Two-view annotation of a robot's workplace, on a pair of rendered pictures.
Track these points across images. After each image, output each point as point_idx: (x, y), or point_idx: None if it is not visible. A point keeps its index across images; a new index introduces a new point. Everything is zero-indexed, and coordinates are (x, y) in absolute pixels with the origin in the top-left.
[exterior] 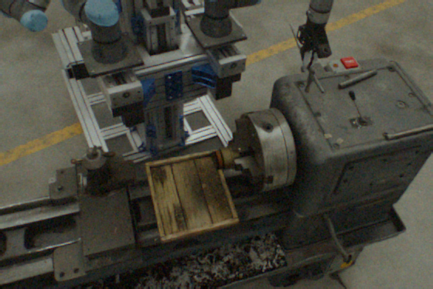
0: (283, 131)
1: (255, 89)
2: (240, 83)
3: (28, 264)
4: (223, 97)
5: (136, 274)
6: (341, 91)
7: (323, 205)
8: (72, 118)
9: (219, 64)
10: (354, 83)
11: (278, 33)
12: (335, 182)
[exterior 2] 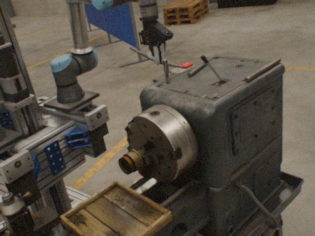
0: (168, 110)
1: (117, 178)
2: (103, 180)
3: None
4: (101, 153)
5: None
6: (192, 77)
7: (231, 173)
8: None
9: (87, 117)
10: (198, 70)
11: (114, 137)
12: (230, 139)
